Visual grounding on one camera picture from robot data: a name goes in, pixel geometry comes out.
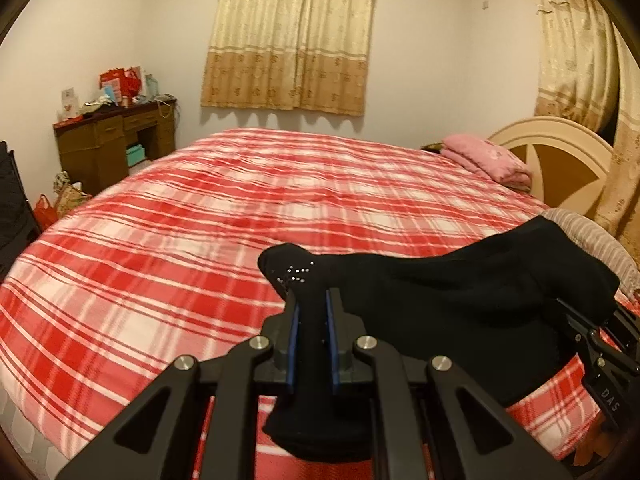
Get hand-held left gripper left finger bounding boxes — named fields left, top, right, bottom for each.
left=55, top=287, right=302, bottom=480

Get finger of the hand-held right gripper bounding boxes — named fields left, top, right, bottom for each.
left=542, top=298, right=610, bottom=358
left=607, top=301, right=640, bottom=357

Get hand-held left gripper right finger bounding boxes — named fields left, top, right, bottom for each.
left=325, top=287, right=576, bottom=480

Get black pants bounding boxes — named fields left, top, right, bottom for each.
left=256, top=215, right=621, bottom=464

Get person's right hand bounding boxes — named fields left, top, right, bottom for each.
left=570, top=422, right=625, bottom=467

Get grey striped pillow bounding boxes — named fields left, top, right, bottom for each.
left=542, top=208, right=640, bottom=295

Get red plaid blanket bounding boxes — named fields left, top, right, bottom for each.
left=0, top=127, right=640, bottom=480

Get cream wooden headboard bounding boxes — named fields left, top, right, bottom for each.
left=487, top=116, right=616, bottom=222

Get pink folded blanket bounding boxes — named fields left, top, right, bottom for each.
left=442, top=133, right=534, bottom=192

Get beige patterned long curtain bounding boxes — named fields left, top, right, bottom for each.
left=529, top=0, right=640, bottom=242

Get white quilted mattress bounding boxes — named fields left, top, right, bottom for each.
left=0, top=387, right=77, bottom=480

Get brown wooden desk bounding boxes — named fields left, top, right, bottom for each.
left=53, top=99, right=179, bottom=197

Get red shopping bag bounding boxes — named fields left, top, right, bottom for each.
left=32, top=193, right=60, bottom=232

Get beige patterned window curtain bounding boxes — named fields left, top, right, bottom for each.
left=200, top=0, right=377, bottom=117

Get red gift bags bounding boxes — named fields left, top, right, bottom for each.
left=99, top=66, right=144, bottom=107

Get white greeting card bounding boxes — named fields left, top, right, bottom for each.
left=60, top=88, right=82, bottom=121

